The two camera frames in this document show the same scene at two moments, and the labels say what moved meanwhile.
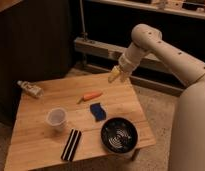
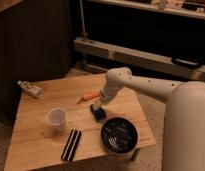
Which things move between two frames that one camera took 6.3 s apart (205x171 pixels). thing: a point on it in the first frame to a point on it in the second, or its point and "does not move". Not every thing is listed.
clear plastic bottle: [31, 89] does not move
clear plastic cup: [57, 117] does not move
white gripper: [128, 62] to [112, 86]
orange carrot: [88, 96] does not move
